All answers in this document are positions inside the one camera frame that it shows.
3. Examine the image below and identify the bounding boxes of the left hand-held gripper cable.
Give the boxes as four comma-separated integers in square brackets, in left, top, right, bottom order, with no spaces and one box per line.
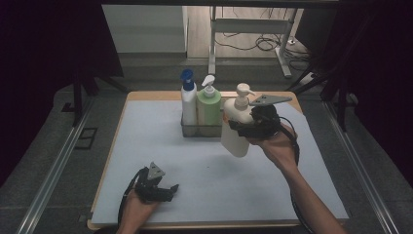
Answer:
[117,167,148,226]

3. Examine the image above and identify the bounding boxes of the black floor cables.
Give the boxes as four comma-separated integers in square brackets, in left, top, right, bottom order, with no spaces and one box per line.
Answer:
[213,6,314,63]

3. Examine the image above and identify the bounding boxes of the person's left hand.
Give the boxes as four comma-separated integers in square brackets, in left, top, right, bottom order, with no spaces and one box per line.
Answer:
[123,189,161,232]

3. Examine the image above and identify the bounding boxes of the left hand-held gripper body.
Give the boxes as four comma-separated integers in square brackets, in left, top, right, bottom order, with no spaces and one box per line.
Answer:
[133,161,169,205]

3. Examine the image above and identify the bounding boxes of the light blue table mat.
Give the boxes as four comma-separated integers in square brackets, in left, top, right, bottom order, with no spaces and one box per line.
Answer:
[91,99,350,225]

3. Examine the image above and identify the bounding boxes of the dark curtain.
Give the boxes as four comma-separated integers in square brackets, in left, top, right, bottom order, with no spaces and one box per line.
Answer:
[0,0,125,188]
[294,0,413,187]

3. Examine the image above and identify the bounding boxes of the hand-held gripper cable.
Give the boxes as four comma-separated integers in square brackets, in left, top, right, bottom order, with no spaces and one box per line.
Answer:
[276,116,315,234]
[117,167,148,226]

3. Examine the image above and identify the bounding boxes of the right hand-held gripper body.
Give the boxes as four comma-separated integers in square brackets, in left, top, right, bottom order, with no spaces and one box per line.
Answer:
[248,94,293,139]

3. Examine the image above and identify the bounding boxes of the white metal desk frame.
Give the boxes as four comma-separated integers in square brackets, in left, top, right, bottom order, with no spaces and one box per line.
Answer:
[207,5,294,79]

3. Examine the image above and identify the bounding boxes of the person's right hand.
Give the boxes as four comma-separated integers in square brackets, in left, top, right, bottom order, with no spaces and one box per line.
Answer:
[246,124,299,172]

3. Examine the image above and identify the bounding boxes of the black metal stand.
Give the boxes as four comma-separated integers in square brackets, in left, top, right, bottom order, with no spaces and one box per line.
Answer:
[285,61,358,134]
[71,72,131,129]

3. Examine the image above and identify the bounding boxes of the white spray bottle blue cap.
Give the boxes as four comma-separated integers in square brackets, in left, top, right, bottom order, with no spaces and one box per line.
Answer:
[179,67,199,137]

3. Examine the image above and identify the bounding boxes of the cream pump bottle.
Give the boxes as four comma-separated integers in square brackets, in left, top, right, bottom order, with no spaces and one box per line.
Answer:
[220,82,258,159]

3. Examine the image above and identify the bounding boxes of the aluminium floor rail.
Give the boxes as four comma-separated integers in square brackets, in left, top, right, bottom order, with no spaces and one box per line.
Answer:
[15,97,95,234]
[321,99,401,234]

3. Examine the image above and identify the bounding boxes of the metal mesh basket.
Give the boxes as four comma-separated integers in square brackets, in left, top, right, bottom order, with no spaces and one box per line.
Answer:
[180,96,229,138]

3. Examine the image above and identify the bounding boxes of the green pump bottle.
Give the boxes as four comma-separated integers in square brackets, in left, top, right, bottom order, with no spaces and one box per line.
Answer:
[196,74,223,137]

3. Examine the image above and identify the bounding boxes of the right hand-held gripper cable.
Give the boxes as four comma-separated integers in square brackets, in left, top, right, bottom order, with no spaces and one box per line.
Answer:
[276,116,315,234]

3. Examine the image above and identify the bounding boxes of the white cabinet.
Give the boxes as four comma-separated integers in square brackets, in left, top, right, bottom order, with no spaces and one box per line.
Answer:
[101,4,190,55]

